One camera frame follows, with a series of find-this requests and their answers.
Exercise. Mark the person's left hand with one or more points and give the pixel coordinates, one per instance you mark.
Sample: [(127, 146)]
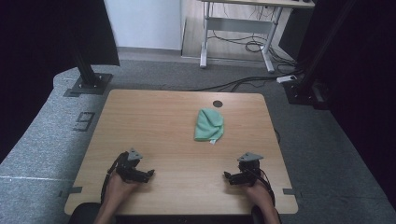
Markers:
[(116, 188)]

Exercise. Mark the black metal stand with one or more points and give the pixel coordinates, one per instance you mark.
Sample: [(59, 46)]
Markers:
[(90, 84), (300, 93)]

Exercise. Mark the green microfibre cloth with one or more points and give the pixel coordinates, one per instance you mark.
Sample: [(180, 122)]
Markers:
[(208, 126)]

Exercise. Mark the dark round table grommet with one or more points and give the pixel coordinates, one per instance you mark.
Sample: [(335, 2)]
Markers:
[(217, 104)]

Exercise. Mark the black curtain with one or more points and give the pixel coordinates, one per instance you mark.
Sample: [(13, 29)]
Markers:
[(34, 68), (369, 93)]

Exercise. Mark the person's dark trousers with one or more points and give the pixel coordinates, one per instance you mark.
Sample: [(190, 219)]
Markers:
[(82, 214)]

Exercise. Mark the white power strip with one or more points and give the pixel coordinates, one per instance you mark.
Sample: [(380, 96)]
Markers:
[(286, 79)]

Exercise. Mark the white desk frame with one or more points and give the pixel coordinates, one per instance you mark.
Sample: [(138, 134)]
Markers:
[(238, 25)]

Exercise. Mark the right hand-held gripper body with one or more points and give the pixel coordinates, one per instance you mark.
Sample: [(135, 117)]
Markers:
[(250, 169)]

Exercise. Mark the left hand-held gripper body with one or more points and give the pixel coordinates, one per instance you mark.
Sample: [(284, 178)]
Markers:
[(126, 168)]

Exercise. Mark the person's right hand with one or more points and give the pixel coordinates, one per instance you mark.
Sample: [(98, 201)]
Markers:
[(259, 194)]

